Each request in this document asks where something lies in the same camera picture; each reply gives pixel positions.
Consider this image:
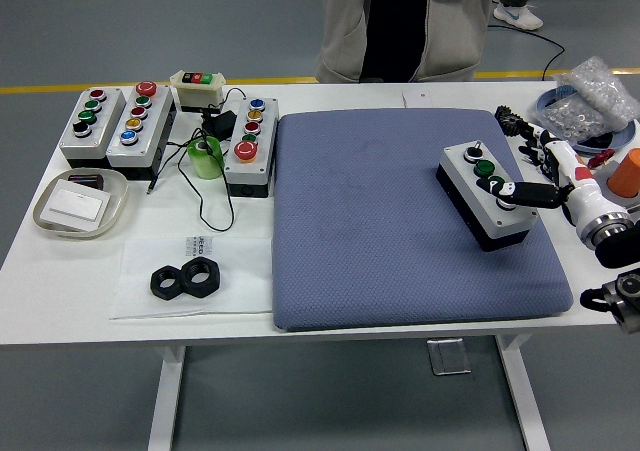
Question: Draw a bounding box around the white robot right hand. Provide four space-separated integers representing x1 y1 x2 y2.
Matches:
477 120 621 237

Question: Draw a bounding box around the grey four-button control box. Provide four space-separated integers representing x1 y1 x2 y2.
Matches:
435 140 541 253

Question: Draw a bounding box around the grey box, blue button row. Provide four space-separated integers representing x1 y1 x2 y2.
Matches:
223 96 280 200

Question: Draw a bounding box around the grey box with black button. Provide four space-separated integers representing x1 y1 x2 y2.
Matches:
58 86 127 170

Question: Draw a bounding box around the grey block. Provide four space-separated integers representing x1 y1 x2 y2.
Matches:
594 163 640 213

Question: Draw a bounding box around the small red part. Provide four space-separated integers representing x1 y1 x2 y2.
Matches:
587 149 616 169

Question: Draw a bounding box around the orange cylinder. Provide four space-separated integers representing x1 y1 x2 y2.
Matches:
607 148 640 198

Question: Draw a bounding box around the blue plate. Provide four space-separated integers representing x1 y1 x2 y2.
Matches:
533 85 639 156

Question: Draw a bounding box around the clear bag of metal washers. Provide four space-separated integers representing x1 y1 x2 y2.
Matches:
532 56 640 150

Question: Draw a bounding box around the black gear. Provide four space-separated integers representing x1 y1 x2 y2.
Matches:
494 104 531 140

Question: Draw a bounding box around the person's leg with white sneaker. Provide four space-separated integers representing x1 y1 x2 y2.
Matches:
492 0 545 32

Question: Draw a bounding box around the white table leg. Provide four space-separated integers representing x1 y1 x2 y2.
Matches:
147 343 187 451
494 334 552 451

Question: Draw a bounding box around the blue-grey textured mat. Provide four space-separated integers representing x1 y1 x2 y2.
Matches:
271 108 575 333

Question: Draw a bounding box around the person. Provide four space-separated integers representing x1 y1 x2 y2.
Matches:
314 0 516 84

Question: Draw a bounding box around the clear printed plastic bag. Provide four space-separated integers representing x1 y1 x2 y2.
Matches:
108 235 274 321

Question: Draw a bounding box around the black power adapter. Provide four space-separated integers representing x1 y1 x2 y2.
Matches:
200 109 238 140

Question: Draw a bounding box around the green tape roll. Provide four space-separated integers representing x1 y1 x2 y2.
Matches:
186 136 224 181

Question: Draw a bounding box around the large black hex nut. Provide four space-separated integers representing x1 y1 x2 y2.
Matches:
178 255 222 300

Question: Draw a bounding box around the small black hex nut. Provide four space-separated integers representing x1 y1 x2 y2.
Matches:
149 265 187 302

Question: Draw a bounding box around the grey box, round emergency stop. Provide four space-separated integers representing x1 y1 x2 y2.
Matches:
105 80 176 181

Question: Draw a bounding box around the white oval tray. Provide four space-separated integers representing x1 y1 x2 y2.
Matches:
32 168 130 241

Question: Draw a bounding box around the dark rectangular block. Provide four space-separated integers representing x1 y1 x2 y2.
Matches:
67 173 106 192

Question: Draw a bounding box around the black floor cable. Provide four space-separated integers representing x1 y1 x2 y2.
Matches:
487 23 566 81

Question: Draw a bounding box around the metal bracket under table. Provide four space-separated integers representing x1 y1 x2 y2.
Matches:
427 338 473 376

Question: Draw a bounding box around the cream three-button switch box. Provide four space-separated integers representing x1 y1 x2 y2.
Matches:
169 69 227 114

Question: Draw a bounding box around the thin black cord with plug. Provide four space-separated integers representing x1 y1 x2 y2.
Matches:
146 86 247 233

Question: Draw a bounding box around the white rectangular switch plate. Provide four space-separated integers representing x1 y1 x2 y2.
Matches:
39 178 112 233

